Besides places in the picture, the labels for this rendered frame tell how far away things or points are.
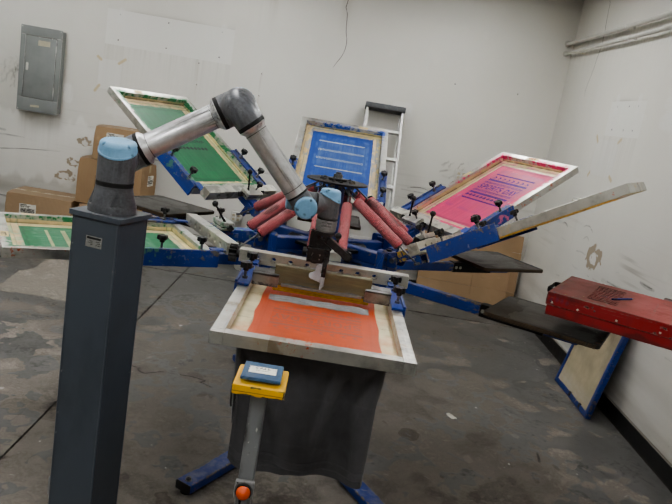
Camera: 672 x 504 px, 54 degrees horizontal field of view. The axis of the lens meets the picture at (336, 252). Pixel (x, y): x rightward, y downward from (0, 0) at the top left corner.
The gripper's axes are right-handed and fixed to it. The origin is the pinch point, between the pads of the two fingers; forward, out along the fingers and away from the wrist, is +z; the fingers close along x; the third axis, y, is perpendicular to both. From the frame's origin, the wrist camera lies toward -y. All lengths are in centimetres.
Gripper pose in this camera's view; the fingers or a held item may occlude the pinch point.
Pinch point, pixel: (322, 285)
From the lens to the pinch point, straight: 241.7
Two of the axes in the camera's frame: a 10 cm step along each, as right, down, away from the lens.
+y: -9.9, -1.6, -0.3
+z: -1.6, 9.6, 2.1
